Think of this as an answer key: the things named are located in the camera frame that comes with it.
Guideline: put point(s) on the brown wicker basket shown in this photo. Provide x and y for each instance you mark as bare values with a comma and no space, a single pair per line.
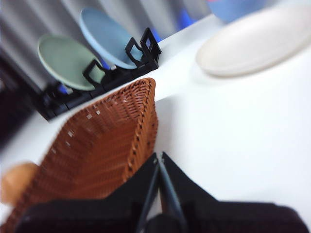
97,145

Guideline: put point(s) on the pale green plate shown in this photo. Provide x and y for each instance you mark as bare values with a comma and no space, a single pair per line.
63,58

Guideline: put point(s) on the light blue plate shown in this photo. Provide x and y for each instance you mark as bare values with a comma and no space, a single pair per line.
107,34

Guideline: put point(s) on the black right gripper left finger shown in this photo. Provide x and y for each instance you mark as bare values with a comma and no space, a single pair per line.
97,216

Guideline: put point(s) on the cream white plate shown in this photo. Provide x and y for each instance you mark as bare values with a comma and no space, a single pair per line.
252,41

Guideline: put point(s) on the blue bowl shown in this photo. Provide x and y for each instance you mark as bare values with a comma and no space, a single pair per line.
233,9

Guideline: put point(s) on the tan potato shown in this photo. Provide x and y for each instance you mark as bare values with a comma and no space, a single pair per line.
17,180

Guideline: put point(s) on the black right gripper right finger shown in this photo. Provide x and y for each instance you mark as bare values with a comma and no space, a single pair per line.
218,216

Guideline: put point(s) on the black dish rack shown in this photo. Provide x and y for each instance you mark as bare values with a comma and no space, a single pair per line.
114,81

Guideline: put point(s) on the grey curtain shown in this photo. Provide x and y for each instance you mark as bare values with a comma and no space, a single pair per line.
36,19

